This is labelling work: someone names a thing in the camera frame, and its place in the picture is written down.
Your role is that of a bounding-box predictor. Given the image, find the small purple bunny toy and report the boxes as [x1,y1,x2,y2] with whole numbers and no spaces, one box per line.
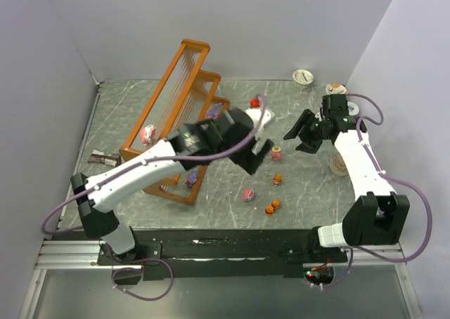
[185,167,198,188]

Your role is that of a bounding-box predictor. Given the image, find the pink egg toy white frill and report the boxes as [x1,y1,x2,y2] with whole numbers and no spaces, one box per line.
[140,124,157,146]

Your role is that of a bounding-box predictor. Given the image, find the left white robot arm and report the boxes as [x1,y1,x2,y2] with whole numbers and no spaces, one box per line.
[71,108,275,256]

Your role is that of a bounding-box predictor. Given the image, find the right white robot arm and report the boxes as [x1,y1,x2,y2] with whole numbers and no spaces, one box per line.
[284,94,410,248]

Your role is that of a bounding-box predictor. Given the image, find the orange wooden tiered shelf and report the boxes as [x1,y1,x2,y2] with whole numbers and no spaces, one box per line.
[118,39,231,207]

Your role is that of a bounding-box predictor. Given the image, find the pink pot toy green top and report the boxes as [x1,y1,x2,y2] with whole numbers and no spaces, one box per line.
[270,145,282,161]

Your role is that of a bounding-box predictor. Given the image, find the orange yogurt cup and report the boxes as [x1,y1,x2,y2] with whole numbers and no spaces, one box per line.
[326,83,348,95]

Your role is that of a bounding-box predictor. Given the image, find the beige soap pump bottle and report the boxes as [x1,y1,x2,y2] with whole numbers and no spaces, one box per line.
[330,152,348,176]

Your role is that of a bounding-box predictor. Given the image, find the orange bear toy upper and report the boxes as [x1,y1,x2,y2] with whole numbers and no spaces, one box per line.
[273,174,282,186]

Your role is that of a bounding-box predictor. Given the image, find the white yogurt cup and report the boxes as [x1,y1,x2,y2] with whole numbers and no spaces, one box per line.
[292,69,314,90]

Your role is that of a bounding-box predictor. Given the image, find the pink egg toy blue spots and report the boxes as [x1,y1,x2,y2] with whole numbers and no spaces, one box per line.
[242,188,255,202]

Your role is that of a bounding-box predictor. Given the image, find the orange bear toy right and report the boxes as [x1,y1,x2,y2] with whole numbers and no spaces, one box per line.
[271,200,281,210]

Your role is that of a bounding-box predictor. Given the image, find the brown chocolate bar wrapper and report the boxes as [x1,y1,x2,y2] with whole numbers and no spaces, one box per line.
[87,149,122,167]

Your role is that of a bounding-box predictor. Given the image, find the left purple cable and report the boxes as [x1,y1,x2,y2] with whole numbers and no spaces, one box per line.
[41,93,269,236]

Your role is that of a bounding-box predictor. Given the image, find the purple cable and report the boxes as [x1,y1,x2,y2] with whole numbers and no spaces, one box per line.
[309,93,433,290]
[41,93,269,236]

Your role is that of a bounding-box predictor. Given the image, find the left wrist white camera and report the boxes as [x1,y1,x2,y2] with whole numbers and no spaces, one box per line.
[245,97,275,141]

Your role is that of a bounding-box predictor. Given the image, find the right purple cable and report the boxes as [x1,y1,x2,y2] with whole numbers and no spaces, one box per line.
[309,93,433,290]

